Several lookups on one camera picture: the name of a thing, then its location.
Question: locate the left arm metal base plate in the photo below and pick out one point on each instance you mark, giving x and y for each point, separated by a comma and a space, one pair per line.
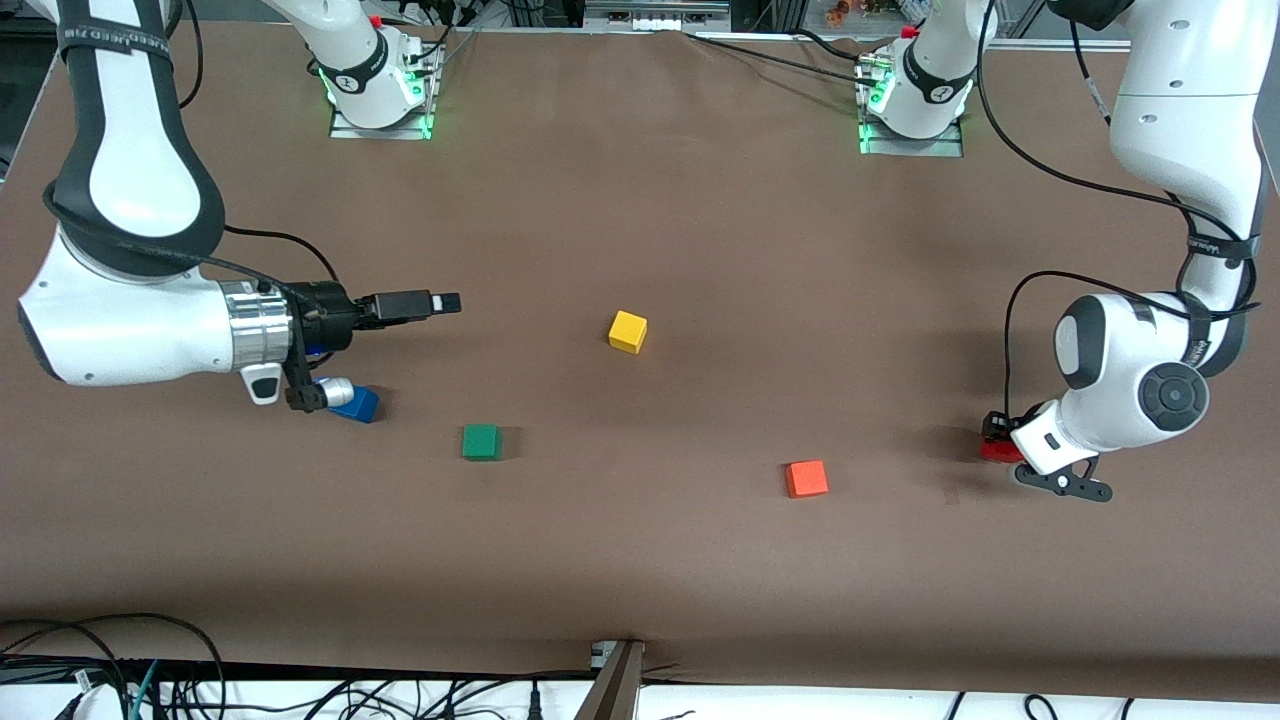
915, 147

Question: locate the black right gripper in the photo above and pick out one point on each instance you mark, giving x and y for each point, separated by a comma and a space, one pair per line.
326, 312

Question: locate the green cube block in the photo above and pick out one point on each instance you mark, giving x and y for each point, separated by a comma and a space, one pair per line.
481, 441

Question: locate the orange cube block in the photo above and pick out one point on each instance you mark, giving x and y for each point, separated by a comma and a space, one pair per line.
806, 478

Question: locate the blue cube block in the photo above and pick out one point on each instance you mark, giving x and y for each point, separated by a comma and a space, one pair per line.
360, 405

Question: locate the aluminium camera post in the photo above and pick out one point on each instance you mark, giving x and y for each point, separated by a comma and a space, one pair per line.
615, 690

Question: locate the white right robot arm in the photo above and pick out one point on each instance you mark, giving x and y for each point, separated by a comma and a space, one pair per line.
130, 160

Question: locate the grey power strip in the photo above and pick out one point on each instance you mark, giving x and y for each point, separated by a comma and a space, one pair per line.
655, 15

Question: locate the red cube block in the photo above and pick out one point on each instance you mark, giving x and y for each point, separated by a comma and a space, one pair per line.
997, 452

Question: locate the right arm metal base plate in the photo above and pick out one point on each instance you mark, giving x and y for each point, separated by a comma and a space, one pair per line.
432, 100

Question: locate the yellow cube block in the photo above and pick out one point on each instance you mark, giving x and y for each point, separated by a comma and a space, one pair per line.
628, 330

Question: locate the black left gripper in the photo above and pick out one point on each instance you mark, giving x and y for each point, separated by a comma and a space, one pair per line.
994, 424

